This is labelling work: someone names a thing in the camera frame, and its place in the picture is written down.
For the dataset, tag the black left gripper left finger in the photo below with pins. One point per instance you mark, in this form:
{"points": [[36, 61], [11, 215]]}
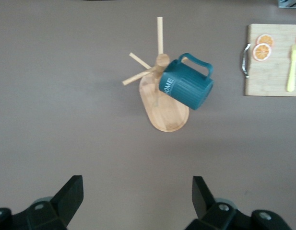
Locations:
{"points": [[66, 201]]}

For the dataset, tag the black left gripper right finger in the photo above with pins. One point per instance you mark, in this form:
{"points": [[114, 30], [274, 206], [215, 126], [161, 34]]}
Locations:
{"points": [[204, 201]]}

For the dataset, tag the teal mug yellow inside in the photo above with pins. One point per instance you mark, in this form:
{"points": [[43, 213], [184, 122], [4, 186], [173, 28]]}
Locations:
{"points": [[188, 88]]}

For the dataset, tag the wooden mug rack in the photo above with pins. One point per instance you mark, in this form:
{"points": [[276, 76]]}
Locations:
{"points": [[167, 117]]}

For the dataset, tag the bamboo cutting board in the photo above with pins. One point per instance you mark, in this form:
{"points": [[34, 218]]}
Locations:
{"points": [[267, 76]]}

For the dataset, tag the yellow plastic fork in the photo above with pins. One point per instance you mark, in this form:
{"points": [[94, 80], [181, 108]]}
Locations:
{"points": [[291, 76]]}

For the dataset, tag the orange slice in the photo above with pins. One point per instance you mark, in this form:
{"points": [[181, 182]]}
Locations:
{"points": [[266, 38], [261, 52]]}

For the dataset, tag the metal table edge bracket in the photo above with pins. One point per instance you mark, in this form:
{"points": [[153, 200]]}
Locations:
{"points": [[289, 3]]}

